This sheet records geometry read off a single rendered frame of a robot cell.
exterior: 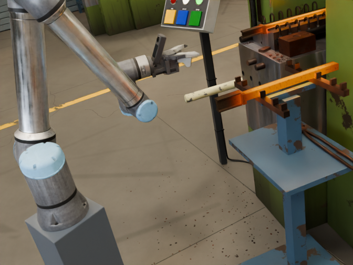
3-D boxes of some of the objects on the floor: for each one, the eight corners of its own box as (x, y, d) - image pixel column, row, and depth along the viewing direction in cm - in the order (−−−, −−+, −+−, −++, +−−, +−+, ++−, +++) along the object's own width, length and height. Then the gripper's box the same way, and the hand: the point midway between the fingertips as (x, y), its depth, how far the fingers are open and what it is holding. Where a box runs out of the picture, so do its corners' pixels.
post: (221, 164, 267) (195, -2, 216) (219, 162, 271) (193, -3, 220) (227, 163, 268) (203, -3, 217) (225, 160, 271) (200, -4, 221)
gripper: (145, 70, 176) (188, 58, 180) (157, 83, 159) (204, 70, 163) (141, 51, 172) (184, 39, 176) (152, 63, 155) (200, 49, 159)
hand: (193, 47), depth 168 cm, fingers open, 14 cm apart
